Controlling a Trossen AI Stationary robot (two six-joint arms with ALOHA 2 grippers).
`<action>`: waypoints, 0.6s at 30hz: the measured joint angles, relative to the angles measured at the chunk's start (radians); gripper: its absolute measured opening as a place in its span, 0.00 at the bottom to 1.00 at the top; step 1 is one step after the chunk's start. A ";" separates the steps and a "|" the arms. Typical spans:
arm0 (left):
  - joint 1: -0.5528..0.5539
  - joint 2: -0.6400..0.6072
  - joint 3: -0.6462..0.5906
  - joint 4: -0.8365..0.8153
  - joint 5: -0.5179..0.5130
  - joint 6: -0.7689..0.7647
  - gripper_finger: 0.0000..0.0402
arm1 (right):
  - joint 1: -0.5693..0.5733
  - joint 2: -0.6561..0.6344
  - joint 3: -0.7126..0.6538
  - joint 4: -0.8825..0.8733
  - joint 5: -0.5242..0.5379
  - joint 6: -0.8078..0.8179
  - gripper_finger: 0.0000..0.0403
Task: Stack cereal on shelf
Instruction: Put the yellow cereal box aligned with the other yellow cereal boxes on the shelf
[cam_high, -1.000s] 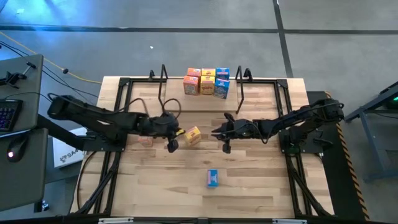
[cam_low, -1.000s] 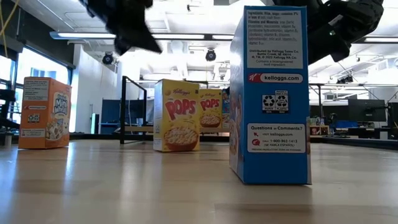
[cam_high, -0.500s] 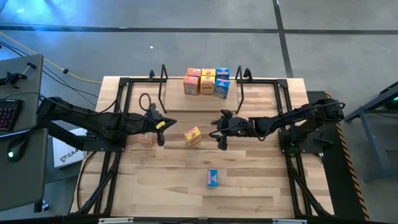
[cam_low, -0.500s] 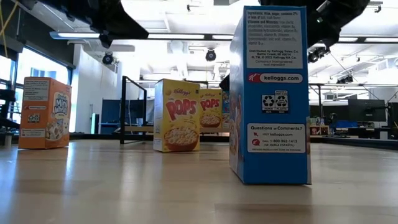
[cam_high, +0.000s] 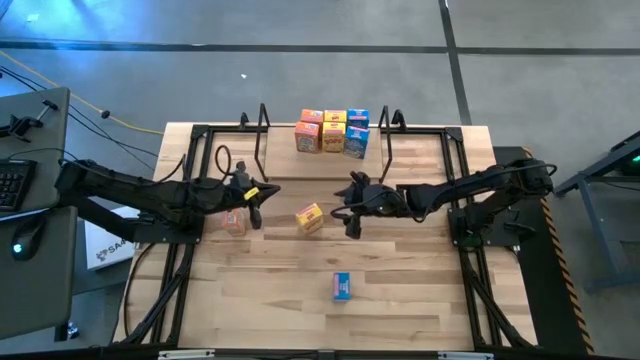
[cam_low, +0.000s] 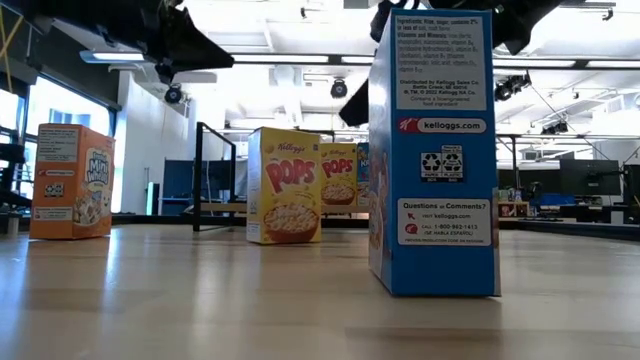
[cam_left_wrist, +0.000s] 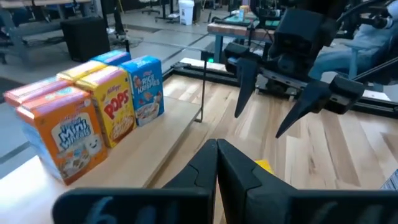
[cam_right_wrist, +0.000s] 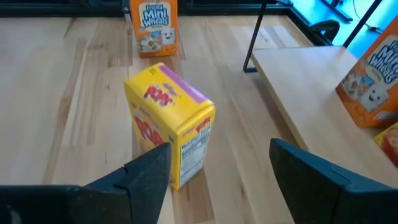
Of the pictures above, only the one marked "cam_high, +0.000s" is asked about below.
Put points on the black backlit keyboard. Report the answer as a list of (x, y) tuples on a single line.
[(12, 182)]

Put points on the black aluminium table frame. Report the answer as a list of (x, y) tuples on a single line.
[(199, 131)]

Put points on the white metal table bracket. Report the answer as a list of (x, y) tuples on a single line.
[(465, 356), (185, 354)]

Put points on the dark blue metal stand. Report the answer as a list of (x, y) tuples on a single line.
[(607, 250)]

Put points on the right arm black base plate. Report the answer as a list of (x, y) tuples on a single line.
[(505, 237)]

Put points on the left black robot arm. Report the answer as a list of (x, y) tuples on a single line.
[(125, 187)]

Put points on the orange cereal box pink side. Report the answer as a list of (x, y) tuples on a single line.
[(307, 138), (233, 223), (312, 116)]

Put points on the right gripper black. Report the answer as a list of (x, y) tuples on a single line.
[(380, 200)]

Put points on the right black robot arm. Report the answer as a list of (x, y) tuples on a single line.
[(475, 187)]

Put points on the blue cereal box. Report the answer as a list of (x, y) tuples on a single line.
[(358, 117), (342, 286), (356, 143)]

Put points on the yellow Pops cereal box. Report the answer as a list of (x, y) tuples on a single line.
[(335, 116), (333, 137), (309, 218)]

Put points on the desk caster wheel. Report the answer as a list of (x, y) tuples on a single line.
[(71, 331)]

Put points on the black mat hazard stripe edge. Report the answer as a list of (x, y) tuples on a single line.
[(540, 280)]

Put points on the small black triangular bracket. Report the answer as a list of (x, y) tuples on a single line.
[(399, 118), (243, 121)]

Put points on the black device green light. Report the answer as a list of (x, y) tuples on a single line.
[(631, 162)]

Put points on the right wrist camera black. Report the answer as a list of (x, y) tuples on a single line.
[(353, 227)]

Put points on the dark grey desk top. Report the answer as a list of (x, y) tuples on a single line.
[(35, 290), (45, 140)]

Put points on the white printed cardboard box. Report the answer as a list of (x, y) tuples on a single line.
[(107, 252)]

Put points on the black metal shelf bracket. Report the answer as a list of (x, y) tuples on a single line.
[(262, 117), (385, 120)]

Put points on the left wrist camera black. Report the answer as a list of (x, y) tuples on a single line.
[(255, 218)]

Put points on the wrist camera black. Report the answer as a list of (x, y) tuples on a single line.
[(255, 218), (353, 227)]

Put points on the yellow tag on left gripper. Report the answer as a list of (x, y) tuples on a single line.
[(251, 192)]

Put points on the black computer mouse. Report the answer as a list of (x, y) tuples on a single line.
[(27, 239)]

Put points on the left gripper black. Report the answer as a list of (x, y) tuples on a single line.
[(225, 195)]

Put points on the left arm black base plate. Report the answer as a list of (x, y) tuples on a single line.
[(165, 235)]

